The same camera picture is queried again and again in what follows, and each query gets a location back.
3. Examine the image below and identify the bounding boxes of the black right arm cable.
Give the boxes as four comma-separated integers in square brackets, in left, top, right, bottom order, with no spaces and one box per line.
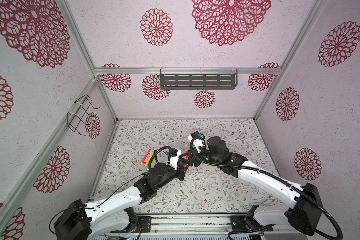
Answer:
[189,137,344,240]

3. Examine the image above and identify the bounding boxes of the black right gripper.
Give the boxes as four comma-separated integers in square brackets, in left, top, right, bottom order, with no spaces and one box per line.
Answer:
[179,145,222,168]

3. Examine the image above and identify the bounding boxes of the pink highlighter on table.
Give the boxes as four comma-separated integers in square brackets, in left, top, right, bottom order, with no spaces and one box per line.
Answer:
[141,150,151,164]

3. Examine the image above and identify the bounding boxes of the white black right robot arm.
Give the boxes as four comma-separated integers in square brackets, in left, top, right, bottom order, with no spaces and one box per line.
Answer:
[188,134,324,236]

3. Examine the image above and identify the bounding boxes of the dark grey wall shelf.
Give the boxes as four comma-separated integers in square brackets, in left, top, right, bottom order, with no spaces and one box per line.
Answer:
[159,69,238,90]

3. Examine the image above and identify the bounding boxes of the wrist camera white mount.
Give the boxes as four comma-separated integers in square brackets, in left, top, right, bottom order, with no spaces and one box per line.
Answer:
[168,148,182,170]
[188,131,206,153]

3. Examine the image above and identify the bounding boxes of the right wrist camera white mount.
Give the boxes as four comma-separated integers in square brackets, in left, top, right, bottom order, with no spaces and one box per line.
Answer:
[188,131,206,153]

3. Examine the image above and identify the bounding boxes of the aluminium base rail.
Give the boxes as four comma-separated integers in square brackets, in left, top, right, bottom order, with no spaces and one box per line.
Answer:
[89,212,317,240]

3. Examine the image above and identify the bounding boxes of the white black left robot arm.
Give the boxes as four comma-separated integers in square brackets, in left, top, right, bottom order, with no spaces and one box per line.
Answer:
[49,161,189,240]

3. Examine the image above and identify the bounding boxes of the yellow highlighter pen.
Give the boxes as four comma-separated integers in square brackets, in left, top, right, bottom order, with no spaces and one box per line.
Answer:
[145,151,154,166]

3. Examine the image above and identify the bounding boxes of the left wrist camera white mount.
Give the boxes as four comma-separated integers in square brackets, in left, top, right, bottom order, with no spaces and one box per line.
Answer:
[168,148,182,170]

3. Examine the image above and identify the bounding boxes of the pink highlighter pen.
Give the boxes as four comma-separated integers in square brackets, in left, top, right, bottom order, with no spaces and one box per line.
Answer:
[184,149,189,169]

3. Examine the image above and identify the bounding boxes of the black wire wall basket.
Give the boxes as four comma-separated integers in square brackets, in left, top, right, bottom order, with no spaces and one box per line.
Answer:
[66,95,100,136]

